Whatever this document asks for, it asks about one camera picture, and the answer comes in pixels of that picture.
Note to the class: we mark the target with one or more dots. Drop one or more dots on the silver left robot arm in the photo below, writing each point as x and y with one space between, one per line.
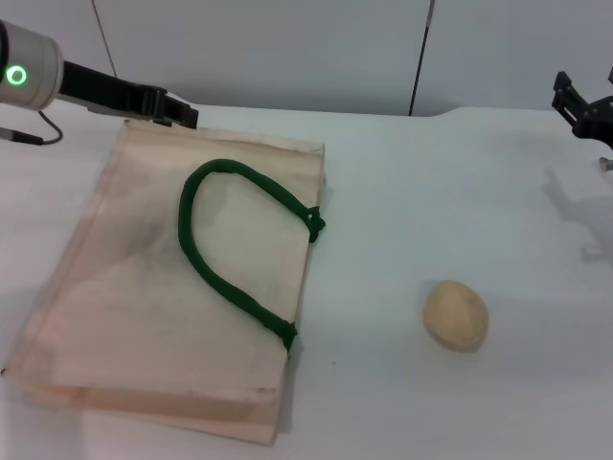
33 67

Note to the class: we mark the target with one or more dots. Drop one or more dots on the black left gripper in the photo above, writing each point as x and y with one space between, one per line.
110 93

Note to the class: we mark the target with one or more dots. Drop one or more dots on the round egg yolk pastry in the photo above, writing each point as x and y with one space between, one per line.
455 316

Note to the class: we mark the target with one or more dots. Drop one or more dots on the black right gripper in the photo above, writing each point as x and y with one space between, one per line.
602 120

